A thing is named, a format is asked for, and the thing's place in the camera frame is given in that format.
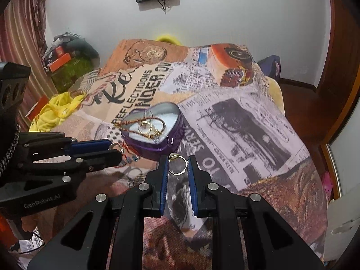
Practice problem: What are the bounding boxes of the purple heart-shaped tin box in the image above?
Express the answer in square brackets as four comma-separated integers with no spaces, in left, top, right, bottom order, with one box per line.
[120,103,185,154]

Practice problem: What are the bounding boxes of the gold chain jewelry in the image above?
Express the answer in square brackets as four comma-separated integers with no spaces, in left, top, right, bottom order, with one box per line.
[114,112,167,141]

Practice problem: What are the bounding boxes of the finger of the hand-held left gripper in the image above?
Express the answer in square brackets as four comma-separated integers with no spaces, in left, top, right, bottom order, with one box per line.
[6,150,125,203]
[17,132,111,161]

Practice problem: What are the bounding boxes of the red and white box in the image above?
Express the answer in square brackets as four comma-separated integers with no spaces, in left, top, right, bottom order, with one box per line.
[25,96,51,120]

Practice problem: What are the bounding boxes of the yellow plastic object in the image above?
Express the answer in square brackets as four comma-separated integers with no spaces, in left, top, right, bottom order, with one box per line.
[156,34,180,45]

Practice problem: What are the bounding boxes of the metal chain strap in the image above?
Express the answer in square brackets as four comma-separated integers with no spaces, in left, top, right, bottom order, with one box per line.
[0,124,21,172]

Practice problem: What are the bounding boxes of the pile of clothes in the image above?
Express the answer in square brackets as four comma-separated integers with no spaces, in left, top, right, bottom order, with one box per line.
[51,32,85,51]

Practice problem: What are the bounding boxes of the white plastic cabinet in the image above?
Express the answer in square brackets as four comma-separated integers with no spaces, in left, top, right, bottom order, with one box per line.
[328,194,359,262]

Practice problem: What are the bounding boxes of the dark blue bag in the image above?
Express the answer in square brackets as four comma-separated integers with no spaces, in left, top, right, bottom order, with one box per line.
[257,55,282,79]

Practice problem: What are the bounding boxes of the flat orange box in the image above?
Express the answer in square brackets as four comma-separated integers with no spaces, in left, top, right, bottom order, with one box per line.
[46,53,71,72]

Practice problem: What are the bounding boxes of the pink slipper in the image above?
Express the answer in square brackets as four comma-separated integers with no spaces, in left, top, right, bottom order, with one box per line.
[322,171,334,200]

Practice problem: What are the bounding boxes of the white printed cloth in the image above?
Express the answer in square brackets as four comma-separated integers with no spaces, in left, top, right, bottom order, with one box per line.
[11,231,43,255]

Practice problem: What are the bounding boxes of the printed newspaper-pattern blanket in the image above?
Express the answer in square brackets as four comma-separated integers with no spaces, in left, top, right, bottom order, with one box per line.
[36,38,329,270]

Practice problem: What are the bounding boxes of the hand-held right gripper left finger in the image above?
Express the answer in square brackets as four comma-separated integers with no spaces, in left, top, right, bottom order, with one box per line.
[27,155,169,270]

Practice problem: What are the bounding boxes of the red cord blue bead bracelet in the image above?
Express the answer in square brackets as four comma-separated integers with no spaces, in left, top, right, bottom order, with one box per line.
[121,146,140,164]

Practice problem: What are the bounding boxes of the striped brown curtain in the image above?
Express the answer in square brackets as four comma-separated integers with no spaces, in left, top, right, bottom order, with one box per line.
[0,0,59,130]

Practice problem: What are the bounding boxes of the gold ring with pearl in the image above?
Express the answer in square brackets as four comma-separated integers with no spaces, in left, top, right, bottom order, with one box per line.
[168,153,188,175]

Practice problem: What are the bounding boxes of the white heart-print wardrobe door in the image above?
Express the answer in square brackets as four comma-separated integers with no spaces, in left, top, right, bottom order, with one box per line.
[325,135,360,200]

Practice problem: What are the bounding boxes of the yellow cloth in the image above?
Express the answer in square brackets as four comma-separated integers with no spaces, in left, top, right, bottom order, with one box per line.
[29,91,86,133]

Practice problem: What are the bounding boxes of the black monitor cable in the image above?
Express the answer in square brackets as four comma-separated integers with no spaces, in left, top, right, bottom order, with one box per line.
[157,0,173,14]

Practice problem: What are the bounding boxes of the silver ring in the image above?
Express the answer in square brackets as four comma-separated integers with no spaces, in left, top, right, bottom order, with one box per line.
[109,143,124,156]

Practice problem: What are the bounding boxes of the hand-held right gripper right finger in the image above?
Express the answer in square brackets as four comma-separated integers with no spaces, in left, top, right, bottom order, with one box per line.
[188,155,325,270]

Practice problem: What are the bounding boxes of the brown wooden door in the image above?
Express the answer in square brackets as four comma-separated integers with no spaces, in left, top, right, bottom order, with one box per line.
[316,0,360,110]

